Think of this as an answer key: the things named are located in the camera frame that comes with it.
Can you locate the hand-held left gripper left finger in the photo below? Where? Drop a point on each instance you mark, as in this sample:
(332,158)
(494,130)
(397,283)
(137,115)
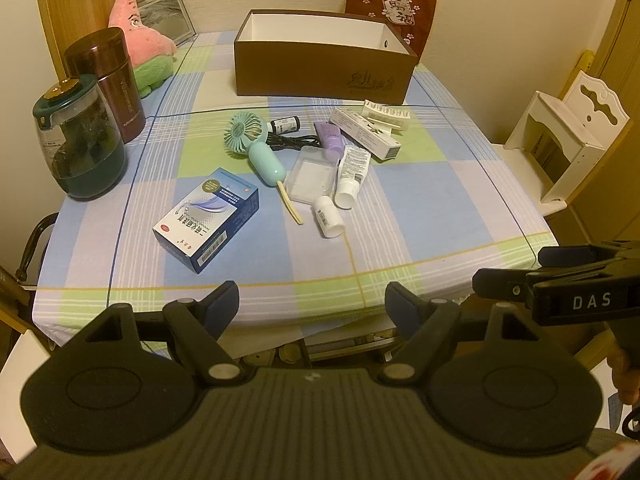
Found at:
(223,305)

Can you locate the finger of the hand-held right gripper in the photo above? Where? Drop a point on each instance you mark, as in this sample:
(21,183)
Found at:
(552,256)
(502,284)

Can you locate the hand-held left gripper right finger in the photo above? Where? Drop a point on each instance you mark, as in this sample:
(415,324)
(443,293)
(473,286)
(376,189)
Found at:
(399,305)

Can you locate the blue medicine box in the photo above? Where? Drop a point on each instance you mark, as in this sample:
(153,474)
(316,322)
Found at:
(210,220)

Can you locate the white squeeze tube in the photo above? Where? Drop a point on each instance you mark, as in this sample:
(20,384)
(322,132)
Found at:
(352,170)

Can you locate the mint handheld fan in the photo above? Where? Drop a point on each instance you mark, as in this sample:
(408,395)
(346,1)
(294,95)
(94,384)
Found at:
(267,162)

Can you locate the clear plastic case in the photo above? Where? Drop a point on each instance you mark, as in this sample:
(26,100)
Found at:
(310,180)

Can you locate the long white carton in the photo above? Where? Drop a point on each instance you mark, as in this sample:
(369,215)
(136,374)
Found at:
(367,137)

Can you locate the small dark bottle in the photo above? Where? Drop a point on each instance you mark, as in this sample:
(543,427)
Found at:
(286,124)

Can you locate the brown cardboard storage box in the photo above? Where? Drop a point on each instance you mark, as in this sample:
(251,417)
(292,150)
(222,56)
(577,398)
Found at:
(300,70)

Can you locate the person's right hand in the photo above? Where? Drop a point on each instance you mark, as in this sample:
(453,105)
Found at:
(625,377)

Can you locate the white side table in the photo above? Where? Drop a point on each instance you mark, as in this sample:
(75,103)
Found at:
(515,170)

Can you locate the white pill bottle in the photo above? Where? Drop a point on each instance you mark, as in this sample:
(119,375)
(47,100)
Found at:
(327,217)

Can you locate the beige flat stick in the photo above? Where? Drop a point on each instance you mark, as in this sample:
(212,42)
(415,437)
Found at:
(290,205)

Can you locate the small white wooden chair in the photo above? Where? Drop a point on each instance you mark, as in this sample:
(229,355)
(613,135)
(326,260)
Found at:
(550,110)

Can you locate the red white printed cloth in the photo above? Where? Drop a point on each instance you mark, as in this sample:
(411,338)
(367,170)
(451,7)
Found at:
(610,465)

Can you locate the purple squeeze tube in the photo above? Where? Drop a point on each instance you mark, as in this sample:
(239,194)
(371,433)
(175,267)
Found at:
(330,140)

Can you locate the white ribbed tray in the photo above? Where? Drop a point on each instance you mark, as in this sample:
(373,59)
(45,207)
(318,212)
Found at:
(392,114)

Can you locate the glass kettle with teal lid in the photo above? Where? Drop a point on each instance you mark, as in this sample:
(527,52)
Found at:
(85,160)

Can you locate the white board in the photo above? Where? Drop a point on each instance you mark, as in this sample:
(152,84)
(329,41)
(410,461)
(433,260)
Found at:
(17,385)

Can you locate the brown thermos flask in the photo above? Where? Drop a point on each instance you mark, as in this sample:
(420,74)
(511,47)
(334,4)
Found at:
(120,85)

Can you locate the pink starfish plush toy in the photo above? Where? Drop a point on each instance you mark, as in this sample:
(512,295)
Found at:
(140,35)

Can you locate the brown printed cushion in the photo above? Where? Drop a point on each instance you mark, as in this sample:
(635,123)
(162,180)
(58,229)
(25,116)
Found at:
(365,0)

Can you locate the black metal chair frame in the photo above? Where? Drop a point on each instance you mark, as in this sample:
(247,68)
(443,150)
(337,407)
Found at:
(29,247)

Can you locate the clear picture frame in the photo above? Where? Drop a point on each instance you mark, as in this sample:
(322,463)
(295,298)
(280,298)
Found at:
(170,15)

